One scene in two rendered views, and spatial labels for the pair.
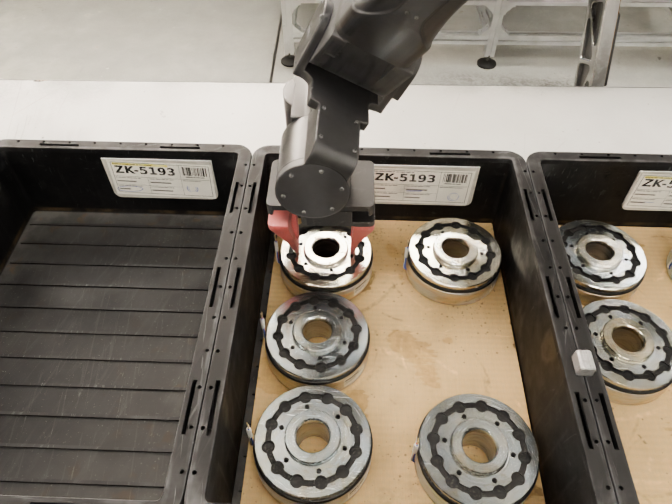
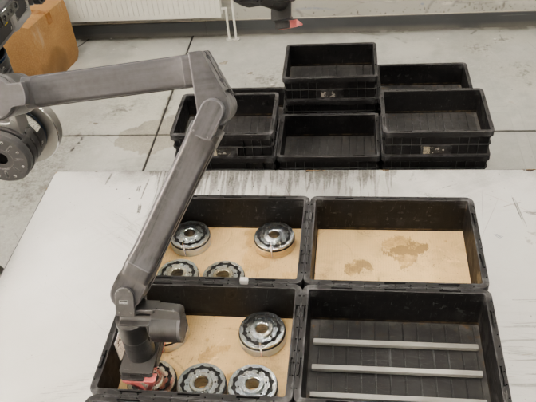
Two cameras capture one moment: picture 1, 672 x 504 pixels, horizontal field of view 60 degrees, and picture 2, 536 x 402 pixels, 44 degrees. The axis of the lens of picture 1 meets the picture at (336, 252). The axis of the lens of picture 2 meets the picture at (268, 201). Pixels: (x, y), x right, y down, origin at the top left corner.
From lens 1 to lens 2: 106 cm
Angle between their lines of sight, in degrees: 56
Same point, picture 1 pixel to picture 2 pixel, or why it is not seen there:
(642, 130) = (59, 246)
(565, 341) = (233, 285)
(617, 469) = (281, 281)
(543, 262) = (195, 284)
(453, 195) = not seen: hidden behind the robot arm
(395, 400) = (234, 362)
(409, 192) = not seen: hidden behind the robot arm
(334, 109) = (155, 306)
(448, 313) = (192, 337)
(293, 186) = (181, 331)
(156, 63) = not seen: outside the picture
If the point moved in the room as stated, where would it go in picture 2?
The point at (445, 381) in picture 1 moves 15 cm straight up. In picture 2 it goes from (227, 343) to (218, 298)
